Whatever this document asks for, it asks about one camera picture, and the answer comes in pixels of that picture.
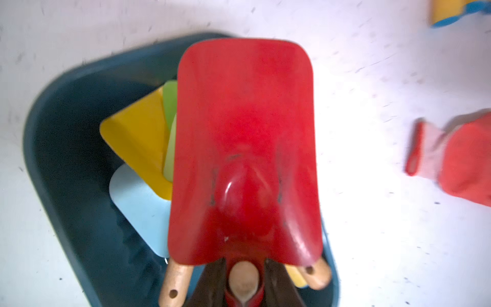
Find red shovel wooden handle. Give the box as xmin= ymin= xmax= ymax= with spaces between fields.
xmin=167 ymin=38 xmax=323 ymax=307

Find yellow square shovel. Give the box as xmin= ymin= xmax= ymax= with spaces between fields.
xmin=100 ymin=87 xmax=173 ymax=200

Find yellow shovel blue handle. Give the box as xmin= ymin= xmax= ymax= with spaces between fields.
xmin=430 ymin=0 xmax=490 ymax=28

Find green round shovel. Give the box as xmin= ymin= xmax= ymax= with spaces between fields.
xmin=162 ymin=80 xmax=178 ymax=182

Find teal storage box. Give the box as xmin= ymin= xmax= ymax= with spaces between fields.
xmin=23 ymin=33 xmax=340 ymax=306

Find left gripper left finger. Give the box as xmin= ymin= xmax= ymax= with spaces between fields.
xmin=185 ymin=258 xmax=227 ymax=307

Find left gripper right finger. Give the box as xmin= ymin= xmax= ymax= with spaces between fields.
xmin=263 ymin=259 xmax=305 ymax=307

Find red work glove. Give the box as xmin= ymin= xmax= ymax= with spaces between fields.
xmin=405 ymin=109 xmax=490 ymax=207

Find light blue shovel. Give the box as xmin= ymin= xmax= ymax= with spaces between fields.
xmin=109 ymin=164 xmax=171 ymax=258

